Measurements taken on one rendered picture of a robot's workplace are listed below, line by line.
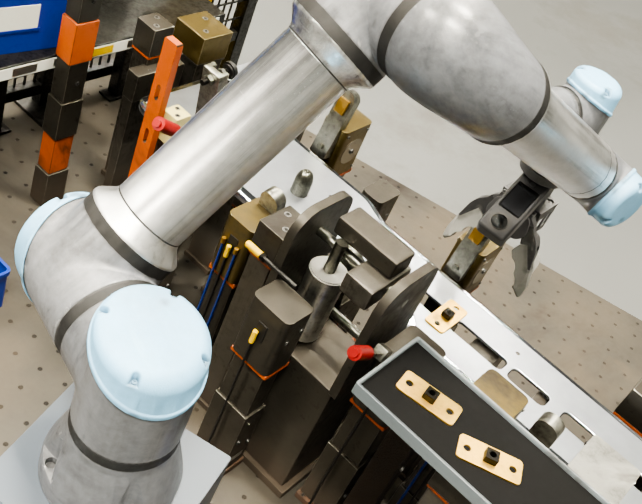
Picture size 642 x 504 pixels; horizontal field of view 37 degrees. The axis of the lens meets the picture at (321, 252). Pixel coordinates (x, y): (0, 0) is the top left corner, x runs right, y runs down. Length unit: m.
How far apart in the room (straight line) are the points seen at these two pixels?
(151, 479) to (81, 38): 0.92
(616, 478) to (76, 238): 0.77
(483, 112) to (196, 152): 0.28
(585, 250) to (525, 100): 2.94
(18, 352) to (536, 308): 1.14
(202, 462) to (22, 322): 0.69
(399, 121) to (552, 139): 2.98
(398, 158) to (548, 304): 1.63
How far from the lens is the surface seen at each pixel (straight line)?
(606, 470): 1.35
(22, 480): 1.05
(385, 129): 3.87
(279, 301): 1.33
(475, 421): 1.21
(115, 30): 1.86
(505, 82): 0.88
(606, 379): 2.16
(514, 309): 2.16
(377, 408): 1.15
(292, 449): 1.53
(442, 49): 0.86
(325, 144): 1.78
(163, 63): 1.57
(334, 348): 1.47
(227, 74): 1.48
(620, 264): 3.88
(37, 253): 0.99
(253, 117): 0.92
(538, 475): 1.20
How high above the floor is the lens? 1.98
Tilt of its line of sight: 39 degrees down
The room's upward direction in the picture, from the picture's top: 25 degrees clockwise
